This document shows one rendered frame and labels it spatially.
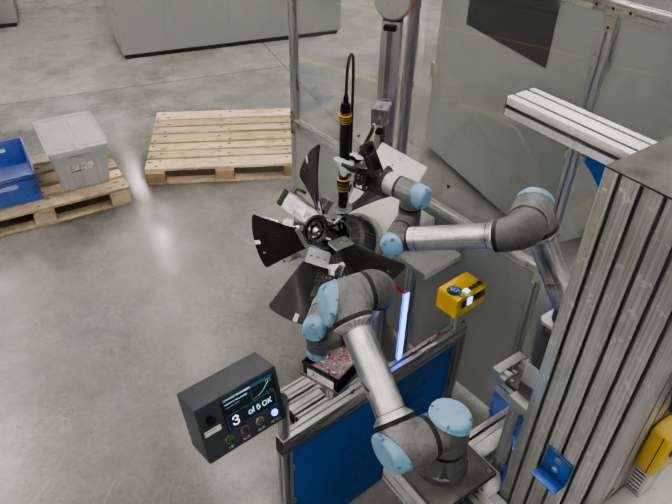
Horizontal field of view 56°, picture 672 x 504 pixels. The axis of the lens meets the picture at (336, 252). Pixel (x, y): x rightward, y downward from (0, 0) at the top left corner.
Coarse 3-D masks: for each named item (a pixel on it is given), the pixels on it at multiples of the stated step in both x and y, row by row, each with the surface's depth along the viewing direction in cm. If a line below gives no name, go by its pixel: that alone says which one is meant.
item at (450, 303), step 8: (456, 280) 238; (464, 280) 238; (472, 280) 238; (440, 288) 234; (448, 288) 234; (464, 288) 234; (480, 288) 235; (440, 296) 235; (448, 296) 231; (456, 296) 230; (464, 296) 231; (440, 304) 237; (448, 304) 233; (456, 304) 230; (472, 304) 237; (448, 312) 235; (456, 312) 232; (464, 312) 236
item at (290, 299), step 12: (300, 264) 239; (312, 264) 239; (300, 276) 239; (312, 276) 239; (288, 288) 239; (300, 288) 238; (312, 288) 239; (276, 300) 240; (288, 300) 239; (300, 300) 238; (276, 312) 240; (288, 312) 239; (300, 312) 238
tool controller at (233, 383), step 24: (240, 360) 182; (264, 360) 181; (216, 384) 174; (240, 384) 172; (264, 384) 177; (192, 408) 166; (216, 408) 169; (240, 408) 174; (264, 408) 179; (192, 432) 174; (216, 432) 171; (240, 432) 176; (216, 456) 173
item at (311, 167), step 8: (312, 152) 249; (304, 160) 256; (312, 160) 248; (312, 168) 247; (304, 176) 258; (312, 176) 247; (304, 184) 260; (312, 184) 247; (312, 192) 249; (312, 200) 254
